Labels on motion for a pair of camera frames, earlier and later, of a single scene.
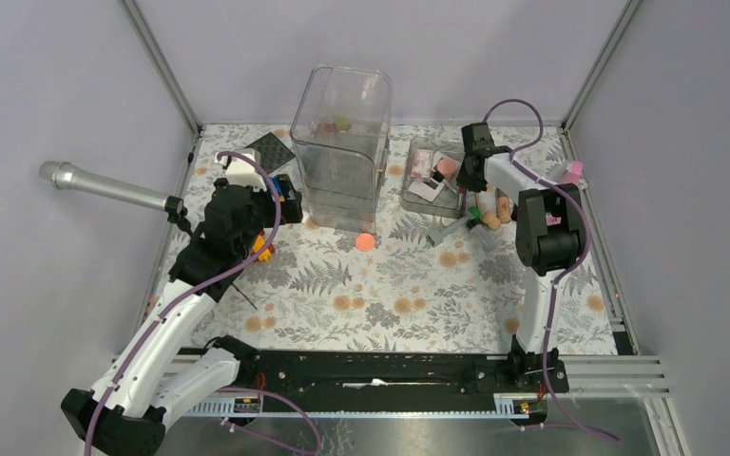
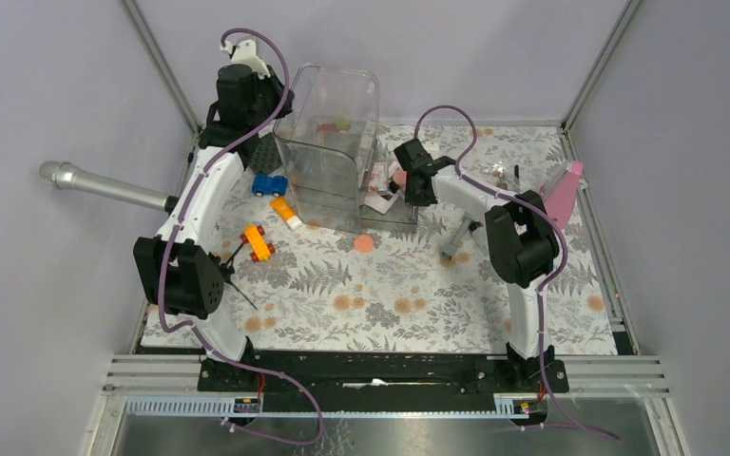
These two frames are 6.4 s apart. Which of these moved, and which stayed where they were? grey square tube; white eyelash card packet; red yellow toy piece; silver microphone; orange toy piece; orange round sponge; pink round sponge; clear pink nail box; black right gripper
Moved: clear pink nail box; black right gripper; grey square tube; pink round sponge; white eyelash card packet
Stayed: orange round sponge; orange toy piece; red yellow toy piece; silver microphone
